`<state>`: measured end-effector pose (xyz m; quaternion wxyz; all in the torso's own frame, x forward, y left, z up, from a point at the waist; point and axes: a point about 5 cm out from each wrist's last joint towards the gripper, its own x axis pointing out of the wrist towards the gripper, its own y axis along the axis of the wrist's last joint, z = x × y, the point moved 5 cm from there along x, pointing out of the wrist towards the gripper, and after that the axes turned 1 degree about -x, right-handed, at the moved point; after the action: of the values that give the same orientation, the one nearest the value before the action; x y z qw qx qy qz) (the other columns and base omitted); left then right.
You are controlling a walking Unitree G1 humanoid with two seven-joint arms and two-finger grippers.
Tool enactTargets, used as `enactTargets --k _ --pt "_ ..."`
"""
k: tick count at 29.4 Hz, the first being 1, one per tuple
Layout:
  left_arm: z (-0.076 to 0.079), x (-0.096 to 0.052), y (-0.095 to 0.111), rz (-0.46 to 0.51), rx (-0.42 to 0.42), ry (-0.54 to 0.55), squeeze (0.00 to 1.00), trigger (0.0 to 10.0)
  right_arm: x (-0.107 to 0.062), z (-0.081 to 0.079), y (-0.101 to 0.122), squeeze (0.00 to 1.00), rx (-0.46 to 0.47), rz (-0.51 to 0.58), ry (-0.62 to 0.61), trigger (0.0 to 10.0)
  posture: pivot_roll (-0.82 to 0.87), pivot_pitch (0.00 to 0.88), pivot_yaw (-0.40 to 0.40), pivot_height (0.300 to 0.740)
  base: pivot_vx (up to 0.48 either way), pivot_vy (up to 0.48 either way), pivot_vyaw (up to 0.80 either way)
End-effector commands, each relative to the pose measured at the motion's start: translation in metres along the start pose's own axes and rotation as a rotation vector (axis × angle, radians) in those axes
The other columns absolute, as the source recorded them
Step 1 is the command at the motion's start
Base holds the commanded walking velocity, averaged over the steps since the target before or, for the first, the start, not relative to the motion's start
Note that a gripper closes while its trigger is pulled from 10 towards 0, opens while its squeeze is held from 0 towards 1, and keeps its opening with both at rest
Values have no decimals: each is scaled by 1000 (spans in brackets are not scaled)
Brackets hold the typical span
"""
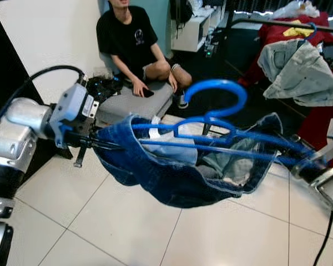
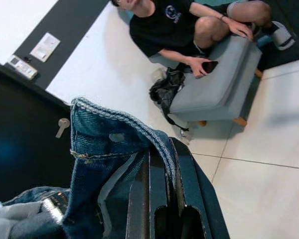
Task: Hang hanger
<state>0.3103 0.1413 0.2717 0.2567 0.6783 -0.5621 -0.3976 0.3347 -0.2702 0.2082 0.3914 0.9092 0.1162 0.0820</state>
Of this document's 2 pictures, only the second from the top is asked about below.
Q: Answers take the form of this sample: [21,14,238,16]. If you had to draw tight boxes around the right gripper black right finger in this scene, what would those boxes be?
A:
[170,138,230,239]

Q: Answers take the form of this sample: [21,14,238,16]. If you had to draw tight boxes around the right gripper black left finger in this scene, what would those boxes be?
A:
[126,149,169,239]

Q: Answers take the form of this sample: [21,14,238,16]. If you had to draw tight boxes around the blue denim jeans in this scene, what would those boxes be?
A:
[0,97,177,239]

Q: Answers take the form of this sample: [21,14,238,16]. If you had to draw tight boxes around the black smartphone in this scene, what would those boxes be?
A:
[201,60,219,75]

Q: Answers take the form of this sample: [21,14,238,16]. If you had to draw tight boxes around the grey upholstered bench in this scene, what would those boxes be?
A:
[149,32,262,126]

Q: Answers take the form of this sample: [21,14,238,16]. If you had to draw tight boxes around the black door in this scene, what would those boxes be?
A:
[0,59,74,200]

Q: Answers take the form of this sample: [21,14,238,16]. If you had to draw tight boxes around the black foam floor mat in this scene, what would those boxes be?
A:
[258,0,299,72]

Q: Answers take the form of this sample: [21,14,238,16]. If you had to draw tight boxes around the person in black t-shirt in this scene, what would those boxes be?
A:
[111,0,296,80]

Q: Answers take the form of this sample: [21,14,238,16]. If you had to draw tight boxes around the silver door lever handle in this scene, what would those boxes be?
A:
[55,118,71,139]

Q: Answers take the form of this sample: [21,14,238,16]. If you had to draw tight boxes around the black bag with straps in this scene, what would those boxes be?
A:
[149,67,190,132]

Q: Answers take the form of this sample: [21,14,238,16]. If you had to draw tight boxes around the white wall control panel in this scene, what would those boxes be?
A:
[6,54,38,80]

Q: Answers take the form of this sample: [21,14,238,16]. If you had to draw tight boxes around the white wall switch plate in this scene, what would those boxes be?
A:
[29,32,61,63]

